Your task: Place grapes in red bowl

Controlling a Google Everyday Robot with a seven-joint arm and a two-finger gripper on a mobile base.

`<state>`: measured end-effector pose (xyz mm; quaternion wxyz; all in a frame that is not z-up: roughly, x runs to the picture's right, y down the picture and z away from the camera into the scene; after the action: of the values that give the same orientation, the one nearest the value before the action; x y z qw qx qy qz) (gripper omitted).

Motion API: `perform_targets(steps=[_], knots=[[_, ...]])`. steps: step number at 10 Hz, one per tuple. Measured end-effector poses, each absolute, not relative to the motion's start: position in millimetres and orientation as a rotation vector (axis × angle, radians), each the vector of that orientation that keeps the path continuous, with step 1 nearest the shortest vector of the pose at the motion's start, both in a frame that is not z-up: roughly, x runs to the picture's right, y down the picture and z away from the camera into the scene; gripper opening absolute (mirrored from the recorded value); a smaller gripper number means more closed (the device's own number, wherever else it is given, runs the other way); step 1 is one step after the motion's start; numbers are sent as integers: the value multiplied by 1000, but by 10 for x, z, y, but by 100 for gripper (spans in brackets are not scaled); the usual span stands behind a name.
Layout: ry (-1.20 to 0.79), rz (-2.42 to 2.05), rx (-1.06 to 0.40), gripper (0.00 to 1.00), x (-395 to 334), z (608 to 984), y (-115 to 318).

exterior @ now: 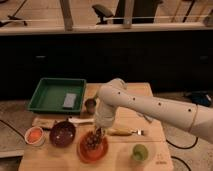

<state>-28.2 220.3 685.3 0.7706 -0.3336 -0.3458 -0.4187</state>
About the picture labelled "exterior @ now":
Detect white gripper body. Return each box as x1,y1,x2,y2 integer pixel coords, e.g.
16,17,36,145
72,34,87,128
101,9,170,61
94,103,117,129

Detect purple grape bunch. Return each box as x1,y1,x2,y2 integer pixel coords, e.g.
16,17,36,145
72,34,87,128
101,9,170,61
85,130,102,150

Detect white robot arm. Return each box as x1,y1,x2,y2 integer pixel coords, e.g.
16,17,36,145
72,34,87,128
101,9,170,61
94,78,213,144

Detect red bowl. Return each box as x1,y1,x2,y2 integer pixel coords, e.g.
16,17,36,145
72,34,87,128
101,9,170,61
77,131,108,163

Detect dark purple bowl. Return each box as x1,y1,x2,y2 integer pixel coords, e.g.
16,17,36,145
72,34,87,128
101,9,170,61
49,121,76,148

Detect grey sponge block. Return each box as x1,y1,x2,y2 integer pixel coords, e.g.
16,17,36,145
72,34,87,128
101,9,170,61
63,93,77,109

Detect green apple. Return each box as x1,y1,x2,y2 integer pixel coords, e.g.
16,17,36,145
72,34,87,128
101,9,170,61
132,144,148,161

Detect green plastic tray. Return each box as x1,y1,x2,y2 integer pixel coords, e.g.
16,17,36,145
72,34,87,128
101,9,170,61
28,78,86,115

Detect brown cloth piece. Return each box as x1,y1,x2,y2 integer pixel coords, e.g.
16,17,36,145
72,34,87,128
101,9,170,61
32,118,57,129

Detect white cup orange contents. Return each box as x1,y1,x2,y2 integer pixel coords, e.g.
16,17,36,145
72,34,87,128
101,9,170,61
24,127,45,146

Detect blue object on floor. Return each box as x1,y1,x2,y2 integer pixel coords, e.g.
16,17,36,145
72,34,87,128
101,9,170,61
187,92,212,107

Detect black office chair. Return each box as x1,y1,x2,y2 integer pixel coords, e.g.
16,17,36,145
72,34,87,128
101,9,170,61
92,4,114,25

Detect wooden handled fork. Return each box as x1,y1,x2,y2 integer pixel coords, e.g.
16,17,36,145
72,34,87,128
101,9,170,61
107,129,148,136

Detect white handled knife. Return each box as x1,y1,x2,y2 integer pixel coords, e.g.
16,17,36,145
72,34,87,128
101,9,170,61
68,118,94,124

